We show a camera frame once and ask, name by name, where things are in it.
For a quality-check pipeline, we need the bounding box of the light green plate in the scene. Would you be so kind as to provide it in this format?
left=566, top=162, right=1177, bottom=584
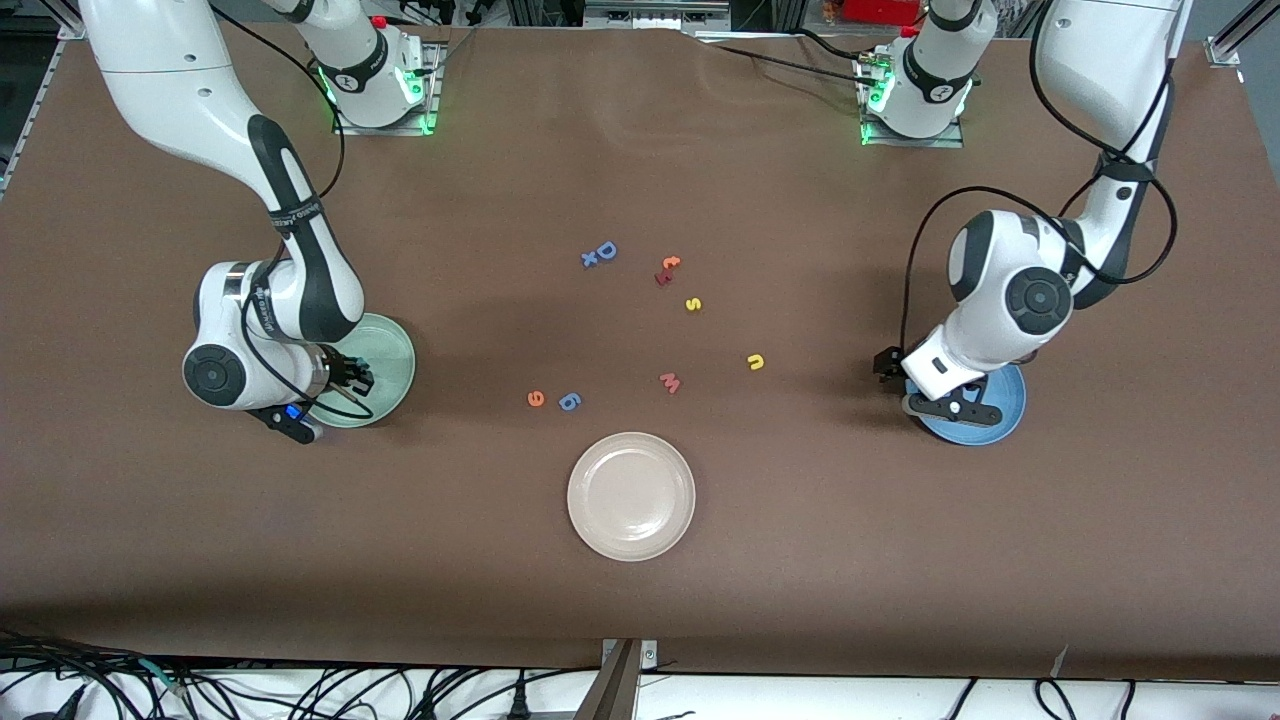
left=305, top=313, right=417, bottom=429

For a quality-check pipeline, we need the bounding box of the blue plate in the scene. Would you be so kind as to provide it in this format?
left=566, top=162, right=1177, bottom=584
left=916, top=362, right=1028, bottom=447

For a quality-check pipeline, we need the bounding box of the brown table cover sheet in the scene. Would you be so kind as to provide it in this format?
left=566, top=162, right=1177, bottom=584
left=0, top=20, right=1280, bottom=683

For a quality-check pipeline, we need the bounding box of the beige white plate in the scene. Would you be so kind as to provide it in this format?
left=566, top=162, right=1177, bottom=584
left=566, top=431, right=697, bottom=563

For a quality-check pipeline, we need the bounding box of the aluminium profile beam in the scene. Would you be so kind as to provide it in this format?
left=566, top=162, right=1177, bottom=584
left=575, top=640, right=642, bottom=720

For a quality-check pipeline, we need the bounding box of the grey power strip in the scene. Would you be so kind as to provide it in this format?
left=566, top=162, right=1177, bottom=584
left=583, top=0, right=733, bottom=31

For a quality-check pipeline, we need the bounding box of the aluminium corner profile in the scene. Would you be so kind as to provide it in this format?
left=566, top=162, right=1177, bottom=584
left=1205, top=0, right=1280, bottom=69

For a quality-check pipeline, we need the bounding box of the black arm-mounted cable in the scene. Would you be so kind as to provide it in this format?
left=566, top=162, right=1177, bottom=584
left=205, top=0, right=376, bottom=421
left=900, top=0, right=1181, bottom=351

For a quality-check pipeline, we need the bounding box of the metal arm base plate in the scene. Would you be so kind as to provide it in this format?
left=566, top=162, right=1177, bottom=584
left=333, top=42, right=443, bottom=136
left=860, top=55, right=966, bottom=149

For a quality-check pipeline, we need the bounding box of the black looped cable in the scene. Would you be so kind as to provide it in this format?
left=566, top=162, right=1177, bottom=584
left=1035, top=678, right=1079, bottom=720

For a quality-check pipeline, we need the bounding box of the black cable over table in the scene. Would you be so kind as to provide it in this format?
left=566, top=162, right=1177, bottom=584
left=700, top=28, right=871, bottom=83

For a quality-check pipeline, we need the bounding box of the teal-tipped cable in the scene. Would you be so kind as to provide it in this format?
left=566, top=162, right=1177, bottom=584
left=135, top=655, right=191, bottom=698

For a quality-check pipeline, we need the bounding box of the aluminium side rail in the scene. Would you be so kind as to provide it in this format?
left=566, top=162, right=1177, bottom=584
left=0, top=20, right=86, bottom=196

